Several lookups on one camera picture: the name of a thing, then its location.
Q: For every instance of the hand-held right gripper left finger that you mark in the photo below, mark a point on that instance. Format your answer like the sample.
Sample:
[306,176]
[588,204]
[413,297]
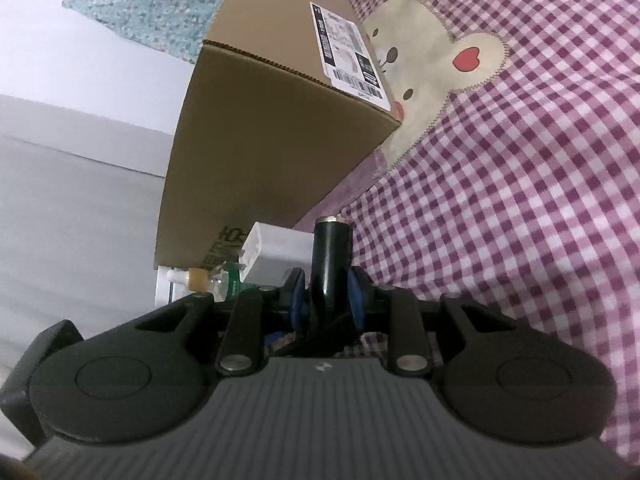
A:
[297,305]

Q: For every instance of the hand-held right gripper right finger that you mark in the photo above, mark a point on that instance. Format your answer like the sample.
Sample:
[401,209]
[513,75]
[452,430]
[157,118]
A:
[356,302]

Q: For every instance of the black cylindrical bottle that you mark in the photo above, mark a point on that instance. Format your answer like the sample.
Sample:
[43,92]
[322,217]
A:
[329,270]

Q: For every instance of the dropper bottle with white cap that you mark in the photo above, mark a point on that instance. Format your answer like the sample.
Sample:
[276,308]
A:
[195,280]

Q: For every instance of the brown cardboard box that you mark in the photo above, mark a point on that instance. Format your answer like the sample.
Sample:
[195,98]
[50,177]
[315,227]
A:
[260,140]

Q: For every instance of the white charger plug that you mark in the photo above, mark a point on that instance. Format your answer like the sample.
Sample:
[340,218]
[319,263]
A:
[275,257]

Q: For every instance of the teal floral cloth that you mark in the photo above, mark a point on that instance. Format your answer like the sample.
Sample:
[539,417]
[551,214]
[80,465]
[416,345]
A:
[150,5]

